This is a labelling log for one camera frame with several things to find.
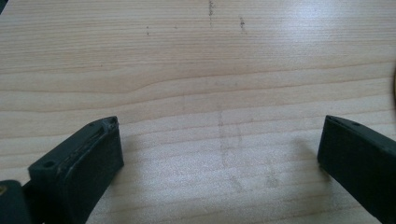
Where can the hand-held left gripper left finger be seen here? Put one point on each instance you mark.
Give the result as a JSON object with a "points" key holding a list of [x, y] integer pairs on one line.
{"points": [[77, 165]]}

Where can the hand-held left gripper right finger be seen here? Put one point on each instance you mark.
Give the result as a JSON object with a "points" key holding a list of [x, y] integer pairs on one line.
{"points": [[361, 161]]}

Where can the dark round object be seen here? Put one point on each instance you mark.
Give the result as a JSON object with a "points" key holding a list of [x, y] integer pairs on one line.
{"points": [[394, 90]]}

